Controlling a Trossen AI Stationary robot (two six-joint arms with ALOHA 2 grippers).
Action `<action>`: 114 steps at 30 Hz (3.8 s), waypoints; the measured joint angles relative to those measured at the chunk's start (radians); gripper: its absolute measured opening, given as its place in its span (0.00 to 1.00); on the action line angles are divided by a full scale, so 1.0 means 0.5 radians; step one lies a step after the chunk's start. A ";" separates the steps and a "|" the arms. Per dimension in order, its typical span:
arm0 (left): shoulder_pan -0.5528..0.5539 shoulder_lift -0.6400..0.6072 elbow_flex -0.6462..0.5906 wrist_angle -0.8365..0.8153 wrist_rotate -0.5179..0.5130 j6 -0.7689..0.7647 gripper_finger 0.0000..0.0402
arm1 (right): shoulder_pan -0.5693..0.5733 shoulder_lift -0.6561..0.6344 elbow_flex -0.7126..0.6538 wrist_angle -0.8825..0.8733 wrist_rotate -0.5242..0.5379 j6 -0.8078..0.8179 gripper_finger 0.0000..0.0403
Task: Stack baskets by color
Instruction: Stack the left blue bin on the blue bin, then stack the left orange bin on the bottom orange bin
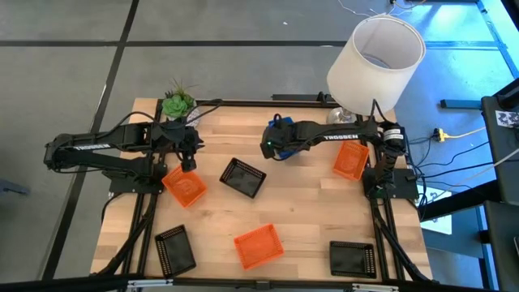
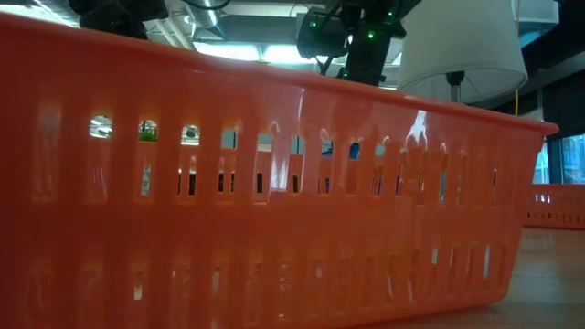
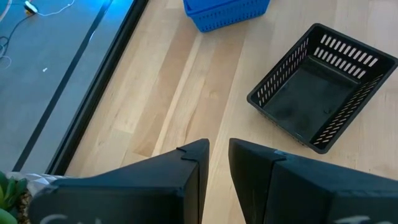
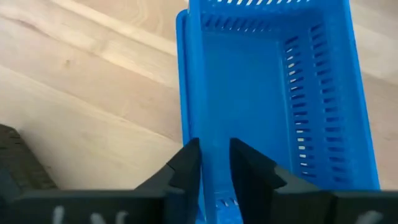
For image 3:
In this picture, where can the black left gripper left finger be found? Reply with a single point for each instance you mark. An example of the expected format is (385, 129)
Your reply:
(140, 193)

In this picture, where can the white geometric plant pot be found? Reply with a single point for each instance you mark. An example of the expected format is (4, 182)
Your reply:
(37, 181)

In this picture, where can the white yellow power plug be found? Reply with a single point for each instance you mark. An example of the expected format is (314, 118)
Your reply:
(30, 7)

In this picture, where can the black plastic slotted basket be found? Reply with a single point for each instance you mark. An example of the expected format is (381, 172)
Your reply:
(304, 102)

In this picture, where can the green succulent plant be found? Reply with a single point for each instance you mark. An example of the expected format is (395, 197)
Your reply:
(7, 194)

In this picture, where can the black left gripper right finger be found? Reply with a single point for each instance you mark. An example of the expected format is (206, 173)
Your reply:
(311, 199)

